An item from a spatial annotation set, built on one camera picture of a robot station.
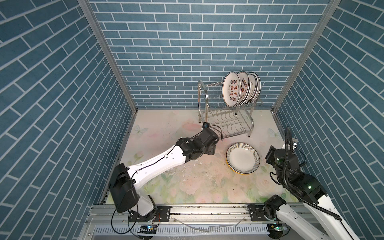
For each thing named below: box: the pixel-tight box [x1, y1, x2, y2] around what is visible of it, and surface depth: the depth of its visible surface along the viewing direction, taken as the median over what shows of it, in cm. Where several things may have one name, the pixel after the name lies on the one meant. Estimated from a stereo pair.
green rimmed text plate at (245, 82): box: [237, 71, 250, 107], surface depth 82 cm
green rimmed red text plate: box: [222, 71, 242, 108], surface depth 86 cm
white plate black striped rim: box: [226, 142, 261, 174], surface depth 93 cm
